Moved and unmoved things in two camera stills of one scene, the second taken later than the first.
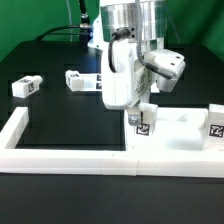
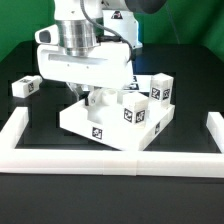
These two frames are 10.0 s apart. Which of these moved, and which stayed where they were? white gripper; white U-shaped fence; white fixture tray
Moved: white gripper; white fixture tray
Stayed: white U-shaped fence
